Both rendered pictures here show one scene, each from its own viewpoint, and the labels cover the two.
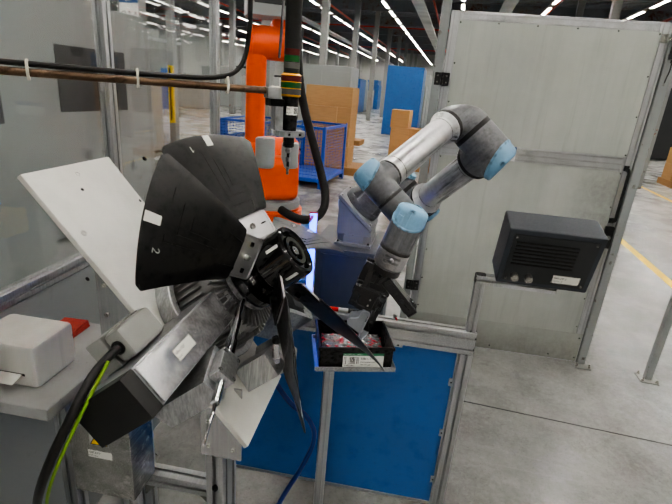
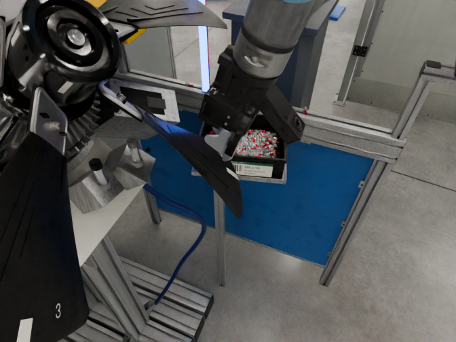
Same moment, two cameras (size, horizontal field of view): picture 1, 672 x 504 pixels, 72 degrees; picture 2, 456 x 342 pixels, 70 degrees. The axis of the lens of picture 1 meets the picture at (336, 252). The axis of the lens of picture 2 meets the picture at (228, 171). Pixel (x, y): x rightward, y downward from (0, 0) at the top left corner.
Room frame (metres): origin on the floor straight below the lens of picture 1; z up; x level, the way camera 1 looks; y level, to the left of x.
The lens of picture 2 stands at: (0.60, -0.19, 1.40)
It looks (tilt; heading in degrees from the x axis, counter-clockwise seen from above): 47 degrees down; 15
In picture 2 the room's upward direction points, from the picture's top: straight up
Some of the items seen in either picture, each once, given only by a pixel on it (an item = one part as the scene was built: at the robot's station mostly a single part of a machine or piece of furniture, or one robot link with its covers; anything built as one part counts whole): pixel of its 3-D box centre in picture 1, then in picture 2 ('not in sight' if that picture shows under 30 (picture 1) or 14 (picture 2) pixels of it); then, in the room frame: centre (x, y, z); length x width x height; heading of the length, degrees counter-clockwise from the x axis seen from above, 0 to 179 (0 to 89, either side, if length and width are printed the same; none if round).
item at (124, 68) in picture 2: not in sight; (119, 52); (1.43, 0.37, 0.92); 0.03 x 0.03 x 0.12; 82
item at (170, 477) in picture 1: (179, 479); not in sight; (0.93, 0.36, 0.56); 0.19 x 0.04 x 0.04; 82
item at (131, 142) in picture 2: not in sight; (134, 152); (1.00, 0.10, 0.96); 0.02 x 0.02 x 0.06
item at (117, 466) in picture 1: (112, 444); not in sight; (0.85, 0.49, 0.73); 0.15 x 0.09 x 0.22; 82
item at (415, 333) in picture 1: (337, 321); (239, 109); (1.38, -0.02, 0.82); 0.90 x 0.04 x 0.08; 82
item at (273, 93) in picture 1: (285, 112); not in sight; (1.03, 0.13, 1.50); 0.09 x 0.07 x 0.10; 117
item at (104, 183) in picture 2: (276, 349); (100, 174); (0.91, 0.12, 0.99); 0.02 x 0.02 x 0.06
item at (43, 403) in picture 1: (57, 362); not in sight; (0.99, 0.68, 0.85); 0.36 x 0.24 x 0.03; 172
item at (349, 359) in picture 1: (352, 343); (242, 143); (1.20, -0.07, 0.85); 0.22 x 0.17 x 0.07; 98
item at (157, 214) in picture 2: not in sight; (143, 168); (1.43, 0.40, 0.39); 0.04 x 0.04 x 0.78; 82
